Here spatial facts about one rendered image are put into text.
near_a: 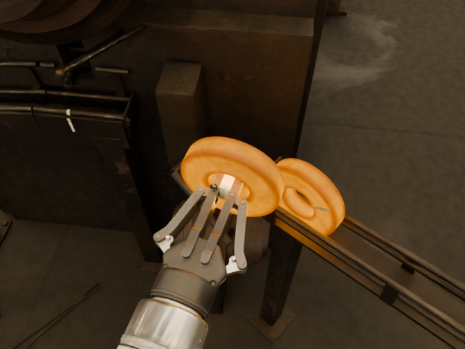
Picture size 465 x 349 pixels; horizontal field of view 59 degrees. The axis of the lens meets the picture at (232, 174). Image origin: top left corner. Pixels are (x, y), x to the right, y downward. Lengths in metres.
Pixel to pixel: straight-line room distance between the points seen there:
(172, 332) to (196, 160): 0.23
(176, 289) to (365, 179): 1.30
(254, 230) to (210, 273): 0.40
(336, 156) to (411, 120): 0.41
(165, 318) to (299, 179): 0.33
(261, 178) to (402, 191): 1.21
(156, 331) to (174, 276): 0.06
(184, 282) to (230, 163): 0.17
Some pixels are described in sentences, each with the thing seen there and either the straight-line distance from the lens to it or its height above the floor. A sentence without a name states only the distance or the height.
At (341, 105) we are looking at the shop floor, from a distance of 1.95.
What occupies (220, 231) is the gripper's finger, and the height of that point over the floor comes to 0.85.
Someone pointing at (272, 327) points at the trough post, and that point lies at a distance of 1.36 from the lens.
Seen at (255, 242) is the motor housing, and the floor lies 0.52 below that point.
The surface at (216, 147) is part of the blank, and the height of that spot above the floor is 0.90.
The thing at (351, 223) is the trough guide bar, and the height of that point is 0.69.
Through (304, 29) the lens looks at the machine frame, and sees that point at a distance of 0.80.
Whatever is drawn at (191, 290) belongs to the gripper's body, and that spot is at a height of 0.87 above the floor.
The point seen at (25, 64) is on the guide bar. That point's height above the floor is 0.76.
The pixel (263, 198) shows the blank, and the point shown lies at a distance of 0.58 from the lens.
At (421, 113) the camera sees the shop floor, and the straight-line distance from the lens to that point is 2.04.
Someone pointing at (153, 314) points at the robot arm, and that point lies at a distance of 0.47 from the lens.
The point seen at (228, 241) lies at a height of 0.56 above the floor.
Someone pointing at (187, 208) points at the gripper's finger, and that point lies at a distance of 0.55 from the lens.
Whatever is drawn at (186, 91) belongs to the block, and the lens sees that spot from 0.77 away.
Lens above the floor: 1.32
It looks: 54 degrees down
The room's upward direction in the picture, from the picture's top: straight up
